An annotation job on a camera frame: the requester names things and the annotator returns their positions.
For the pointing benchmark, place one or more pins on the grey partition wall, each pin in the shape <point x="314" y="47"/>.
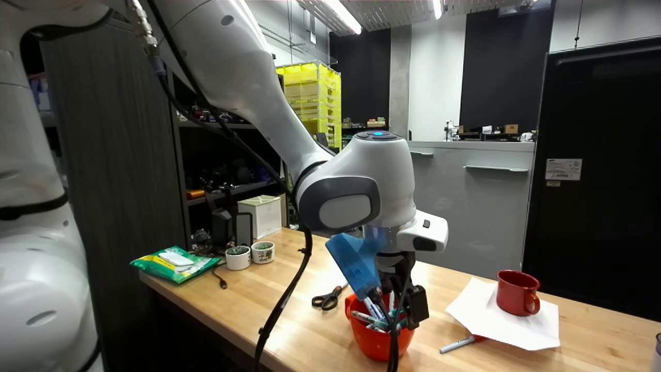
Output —
<point x="476" y="208"/>

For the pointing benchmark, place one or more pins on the white box green lid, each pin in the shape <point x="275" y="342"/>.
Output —
<point x="261" y="217"/>

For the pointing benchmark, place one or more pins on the grey marker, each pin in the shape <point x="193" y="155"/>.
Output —
<point x="363" y="319"/>

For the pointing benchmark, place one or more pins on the red mug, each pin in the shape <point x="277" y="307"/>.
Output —
<point x="517" y="291"/>

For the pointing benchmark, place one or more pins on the black wall panel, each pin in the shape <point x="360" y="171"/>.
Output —
<point x="506" y="68"/>

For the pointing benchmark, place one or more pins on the ceiling light strip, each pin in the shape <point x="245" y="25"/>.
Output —
<point x="437" y="8"/>
<point x="341" y="16"/>

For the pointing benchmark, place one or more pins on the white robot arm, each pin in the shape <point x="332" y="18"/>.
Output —
<point x="235" y="68"/>

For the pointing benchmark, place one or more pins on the dark grey panel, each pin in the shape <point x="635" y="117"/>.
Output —
<point x="116" y="179"/>

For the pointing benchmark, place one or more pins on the yellow cabinet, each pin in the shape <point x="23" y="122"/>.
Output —
<point x="312" y="104"/>

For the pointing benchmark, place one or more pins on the green wipes package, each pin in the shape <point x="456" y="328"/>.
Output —
<point x="176" y="265"/>

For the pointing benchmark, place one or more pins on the dark shelf rack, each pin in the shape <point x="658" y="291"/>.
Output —
<point x="228" y="158"/>

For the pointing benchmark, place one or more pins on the orange plastic bowl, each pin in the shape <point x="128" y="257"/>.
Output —
<point x="374" y="344"/>

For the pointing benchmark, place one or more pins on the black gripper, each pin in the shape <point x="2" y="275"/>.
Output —
<point x="395" y="265"/>

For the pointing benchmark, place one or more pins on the white paper label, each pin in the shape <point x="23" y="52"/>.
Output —
<point x="562" y="171"/>

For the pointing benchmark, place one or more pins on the white plant pot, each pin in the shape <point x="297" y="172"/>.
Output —
<point x="263" y="252"/>
<point x="239" y="259"/>

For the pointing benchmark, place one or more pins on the black speaker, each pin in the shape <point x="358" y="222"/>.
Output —
<point x="221" y="229"/>
<point x="245" y="229"/>

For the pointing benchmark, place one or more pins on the blue-grey marker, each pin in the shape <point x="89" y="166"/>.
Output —
<point x="461" y="344"/>
<point x="374" y="311"/>

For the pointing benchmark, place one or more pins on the white paper sheet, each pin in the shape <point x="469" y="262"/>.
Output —
<point x="513" y="331"/>

